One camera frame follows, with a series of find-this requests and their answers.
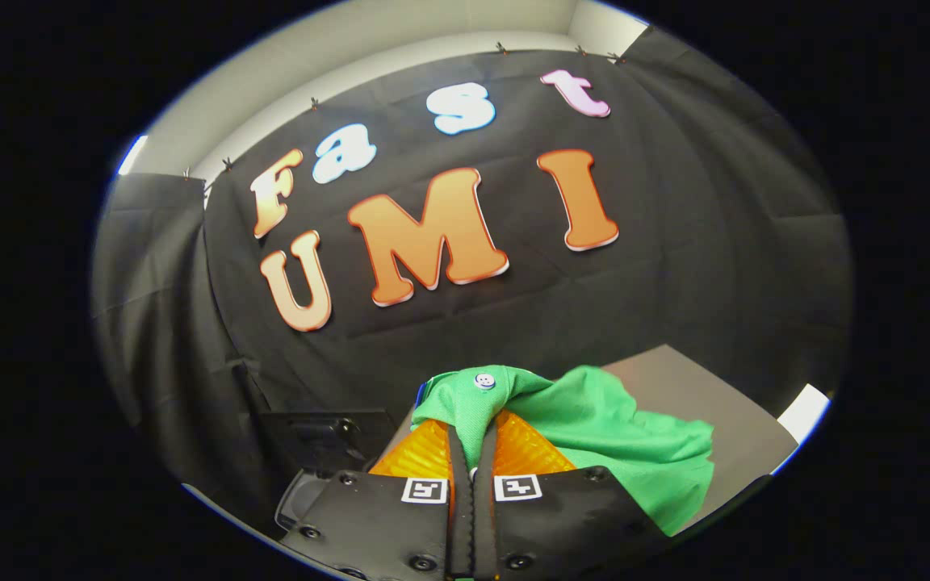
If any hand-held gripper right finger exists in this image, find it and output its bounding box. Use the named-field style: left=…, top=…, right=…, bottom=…
left=473, top=409, right=670, bottom=581

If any green polo shirt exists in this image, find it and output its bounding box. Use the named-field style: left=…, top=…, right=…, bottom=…
left=410, top=365, right=716, bottom=537

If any white panel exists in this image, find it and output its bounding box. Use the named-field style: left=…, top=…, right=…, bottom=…
left=778, top=384, right=831, bottom=443

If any ceiling tube light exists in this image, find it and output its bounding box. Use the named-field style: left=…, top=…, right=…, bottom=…
left=118, top=135, right=149, bottom=176

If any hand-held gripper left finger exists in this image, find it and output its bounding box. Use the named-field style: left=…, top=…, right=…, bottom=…
left=278, top=418, right=475, bottom=581

